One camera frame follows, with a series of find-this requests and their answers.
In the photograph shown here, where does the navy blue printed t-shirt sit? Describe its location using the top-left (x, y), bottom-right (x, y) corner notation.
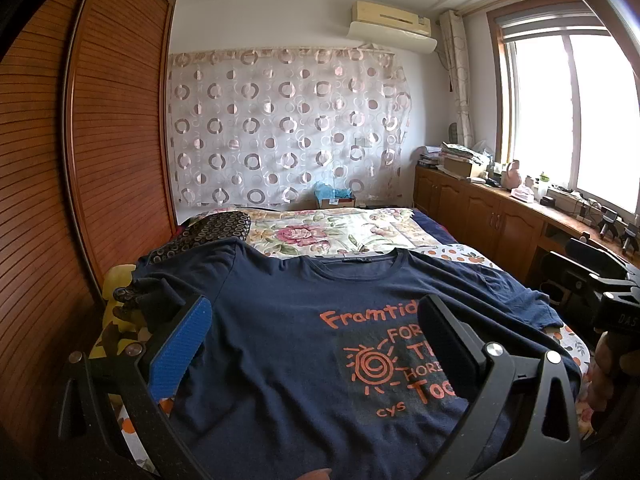
top-left (134, 240), bottom-right (562, 479)

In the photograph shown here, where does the person right hand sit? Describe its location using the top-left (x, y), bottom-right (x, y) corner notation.
top-left (587, 332), bottom-right (638, 412)

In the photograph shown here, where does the orange print white sheet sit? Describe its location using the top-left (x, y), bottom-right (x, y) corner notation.
top-left (416, 244), bottom-right (593, 440)

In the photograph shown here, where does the wooden window side cabinet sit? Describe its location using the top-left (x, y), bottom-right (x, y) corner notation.
top-left (413, 167), bottom-right (639, 285)

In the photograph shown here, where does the navy blue blanket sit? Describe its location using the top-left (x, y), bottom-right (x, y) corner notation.
top-left (412, 208), bottom-right (458, 245)

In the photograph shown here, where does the stack of papers and boxes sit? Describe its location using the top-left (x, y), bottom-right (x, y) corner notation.
top-left (418, 142), bottom-right (492, 179)

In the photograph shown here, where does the bright window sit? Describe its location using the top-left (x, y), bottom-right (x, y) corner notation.
top-left (492, 2), bottom-right (639, 217)

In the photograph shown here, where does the brown louvered wooden wardrobe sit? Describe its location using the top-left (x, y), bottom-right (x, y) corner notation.
top-left (1, 0), bottom-right (177, 457)

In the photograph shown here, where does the blue tissue box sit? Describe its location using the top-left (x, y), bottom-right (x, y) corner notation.
top-left (314, 183), bottom-right (356, 209)

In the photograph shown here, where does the tied window curtain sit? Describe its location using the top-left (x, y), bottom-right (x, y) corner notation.
top-left (439, 10), bottom-right (475, 148)

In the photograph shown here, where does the floral quilt bedspread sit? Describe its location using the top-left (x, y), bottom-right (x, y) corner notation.
top-left (241, 207), bottom-right (440, 259)

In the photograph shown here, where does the circle patterned sheer curtain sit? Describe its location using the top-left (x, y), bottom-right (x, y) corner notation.
top-left (167, 48), bottom-right (412, 209)

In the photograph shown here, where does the beige wall air conditioner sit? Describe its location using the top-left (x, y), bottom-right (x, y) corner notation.
top-left (347, 1), bottom-right (437, 54)

